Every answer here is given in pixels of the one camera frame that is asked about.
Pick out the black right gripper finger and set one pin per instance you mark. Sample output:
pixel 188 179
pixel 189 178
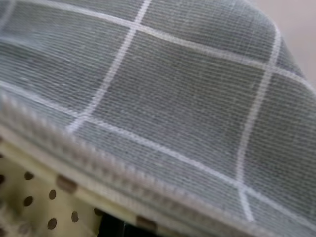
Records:
pixel 116 228

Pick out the grey plaid fabric pouch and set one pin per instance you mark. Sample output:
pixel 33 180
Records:
pixel 172 98

